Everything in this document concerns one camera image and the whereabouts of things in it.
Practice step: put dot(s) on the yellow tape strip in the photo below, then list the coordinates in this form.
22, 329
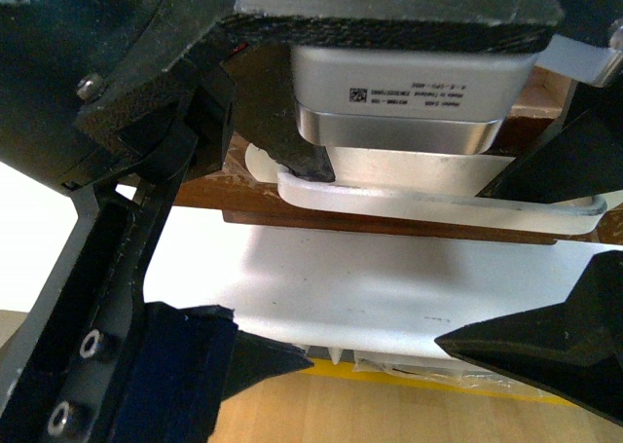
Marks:
480, 383

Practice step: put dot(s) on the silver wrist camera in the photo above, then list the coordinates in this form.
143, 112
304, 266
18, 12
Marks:
405, 101

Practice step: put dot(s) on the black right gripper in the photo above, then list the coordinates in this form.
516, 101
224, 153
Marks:
90, 88

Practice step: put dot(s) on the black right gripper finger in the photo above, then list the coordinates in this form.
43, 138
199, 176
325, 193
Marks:
578, 156

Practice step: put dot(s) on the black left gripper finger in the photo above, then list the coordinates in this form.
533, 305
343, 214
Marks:
572, 349
190, 361

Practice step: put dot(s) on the white drawer handle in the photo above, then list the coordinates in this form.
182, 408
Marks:
430, 187

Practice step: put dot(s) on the wooden drawer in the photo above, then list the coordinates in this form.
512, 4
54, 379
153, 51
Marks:
539, 104

